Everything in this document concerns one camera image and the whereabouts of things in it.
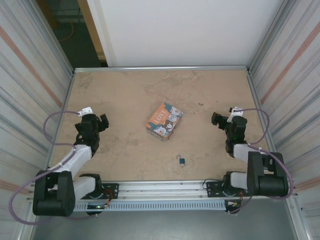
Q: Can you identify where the grey metal front panel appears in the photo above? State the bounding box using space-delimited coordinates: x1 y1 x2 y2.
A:
29 210 305 240

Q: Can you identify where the aluminium frame post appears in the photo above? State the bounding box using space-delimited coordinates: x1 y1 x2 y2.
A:
34 0 76 78
248 0 295 76

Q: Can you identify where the aluminium table side rail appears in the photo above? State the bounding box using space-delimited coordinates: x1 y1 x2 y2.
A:
246 69 278 153
46 72 76 173

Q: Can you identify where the orange bear print LOVE box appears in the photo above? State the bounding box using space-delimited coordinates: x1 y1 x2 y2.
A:
145 101 184 144

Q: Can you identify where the slotted grey cable duct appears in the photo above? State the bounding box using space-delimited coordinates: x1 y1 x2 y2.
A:
73 199 227 212

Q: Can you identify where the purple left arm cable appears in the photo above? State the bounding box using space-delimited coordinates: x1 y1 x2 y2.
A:
8 110 98 226

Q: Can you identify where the orange floor cable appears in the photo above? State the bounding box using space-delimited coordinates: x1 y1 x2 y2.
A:
58 21 76 42

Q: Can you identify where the wooden door frame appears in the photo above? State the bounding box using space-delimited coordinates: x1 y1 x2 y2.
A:
76 0 109 67

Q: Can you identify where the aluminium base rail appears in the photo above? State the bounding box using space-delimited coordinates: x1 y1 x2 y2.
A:
116 181 209 201

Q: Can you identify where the aluminium frame cross bar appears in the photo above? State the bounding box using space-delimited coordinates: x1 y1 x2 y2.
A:
73 65 252 74

